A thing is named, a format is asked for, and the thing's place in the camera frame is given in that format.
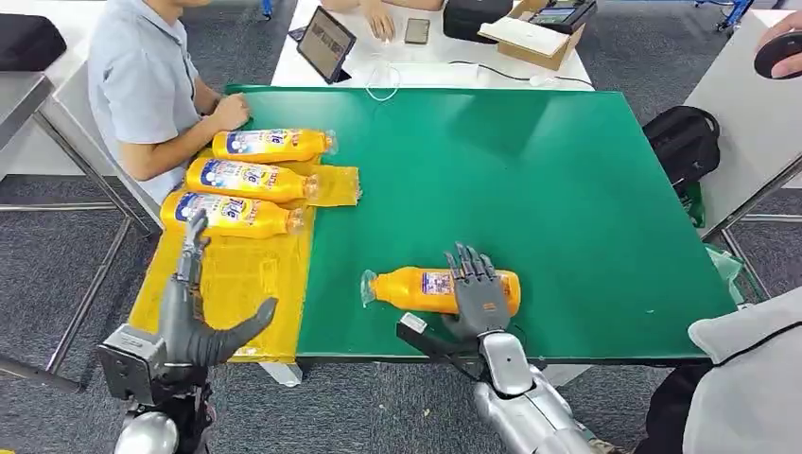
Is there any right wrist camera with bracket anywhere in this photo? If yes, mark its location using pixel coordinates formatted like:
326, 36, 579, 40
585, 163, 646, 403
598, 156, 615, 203
395, 311, 487, 381

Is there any black backpack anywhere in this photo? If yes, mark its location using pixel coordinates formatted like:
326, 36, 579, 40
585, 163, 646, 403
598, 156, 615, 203
641, 105, 723, 197

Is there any black case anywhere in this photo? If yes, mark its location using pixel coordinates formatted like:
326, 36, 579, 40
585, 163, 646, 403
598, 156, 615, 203
443, 0, 514, 45

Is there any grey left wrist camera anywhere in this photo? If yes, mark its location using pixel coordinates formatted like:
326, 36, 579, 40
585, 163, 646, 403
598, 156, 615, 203
96, 323, 168, 406

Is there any grey side table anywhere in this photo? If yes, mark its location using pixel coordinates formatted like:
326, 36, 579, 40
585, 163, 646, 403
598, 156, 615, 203
683, 9, 802, 304

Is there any person across white table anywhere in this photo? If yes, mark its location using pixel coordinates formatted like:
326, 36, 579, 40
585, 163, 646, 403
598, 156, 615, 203
319, 0, 446, 44

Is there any black payment terminal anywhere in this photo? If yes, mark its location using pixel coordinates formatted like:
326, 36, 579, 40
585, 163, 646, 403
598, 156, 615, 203
528, 0, 599, 36

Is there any black smartphone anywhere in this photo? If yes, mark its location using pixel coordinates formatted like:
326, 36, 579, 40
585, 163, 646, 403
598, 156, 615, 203
404, 17, 432, 45

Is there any person's hand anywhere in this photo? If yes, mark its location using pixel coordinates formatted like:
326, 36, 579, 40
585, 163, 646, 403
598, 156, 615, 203
757, 10, 802, 80

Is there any orange drink bottle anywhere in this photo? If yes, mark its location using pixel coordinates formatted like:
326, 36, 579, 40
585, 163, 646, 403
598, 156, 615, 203
211, 128, 340, 165
359, 266, 522, 317
160, 190, 306, 240
184, 156, 321, 205

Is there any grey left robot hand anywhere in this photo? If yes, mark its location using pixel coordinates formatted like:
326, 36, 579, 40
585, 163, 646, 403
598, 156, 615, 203
156, 208, 279, 371

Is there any yellow sheet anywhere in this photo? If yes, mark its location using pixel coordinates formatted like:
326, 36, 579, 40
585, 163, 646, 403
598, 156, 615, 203
127, 147, 363, 366

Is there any black tablet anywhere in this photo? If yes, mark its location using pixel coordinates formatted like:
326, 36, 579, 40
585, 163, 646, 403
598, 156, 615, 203
295, 6, 358, 86

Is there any blue metal frame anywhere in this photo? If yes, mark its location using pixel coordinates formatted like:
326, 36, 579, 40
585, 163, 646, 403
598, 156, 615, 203
693, 0, 757, 32

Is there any steel frame table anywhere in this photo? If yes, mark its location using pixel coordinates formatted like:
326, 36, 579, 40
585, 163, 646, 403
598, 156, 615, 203
0, 0, 166, 396

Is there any seated person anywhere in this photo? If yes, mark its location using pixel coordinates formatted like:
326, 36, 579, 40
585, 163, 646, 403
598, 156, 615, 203
86, 0, 253, 205

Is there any black round object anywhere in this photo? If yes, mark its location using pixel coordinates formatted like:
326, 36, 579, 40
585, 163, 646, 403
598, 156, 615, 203
753, 31, 802, 81

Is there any green table mat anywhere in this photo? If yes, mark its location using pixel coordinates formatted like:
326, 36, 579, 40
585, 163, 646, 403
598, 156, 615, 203
225, 84, 740, 366

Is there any black bag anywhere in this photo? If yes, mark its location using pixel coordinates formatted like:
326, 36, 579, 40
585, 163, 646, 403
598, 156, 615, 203
0, 13, 68, 73

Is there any black cable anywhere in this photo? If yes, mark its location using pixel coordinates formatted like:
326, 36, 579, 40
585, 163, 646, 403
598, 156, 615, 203
447, 60, 594, 86

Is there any cardboard box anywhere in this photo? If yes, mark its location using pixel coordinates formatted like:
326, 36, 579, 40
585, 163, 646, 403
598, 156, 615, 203
477, 0, 587, 72

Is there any person in pale top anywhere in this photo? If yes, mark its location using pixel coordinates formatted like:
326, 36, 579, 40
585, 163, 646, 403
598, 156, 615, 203
634, 287, 802, 454

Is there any white table leg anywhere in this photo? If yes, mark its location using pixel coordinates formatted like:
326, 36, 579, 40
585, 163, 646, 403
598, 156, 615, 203
258, 361, 305, 389

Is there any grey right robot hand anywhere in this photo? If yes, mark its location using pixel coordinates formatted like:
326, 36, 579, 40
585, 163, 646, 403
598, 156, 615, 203
441, 242, 513, 341

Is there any pale green plastic bag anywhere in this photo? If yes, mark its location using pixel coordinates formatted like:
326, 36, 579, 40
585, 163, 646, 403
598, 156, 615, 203
704, 242, 748, 308

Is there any white cable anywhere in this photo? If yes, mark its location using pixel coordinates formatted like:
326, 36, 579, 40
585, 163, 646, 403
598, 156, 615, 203
363, 59, 403, 103

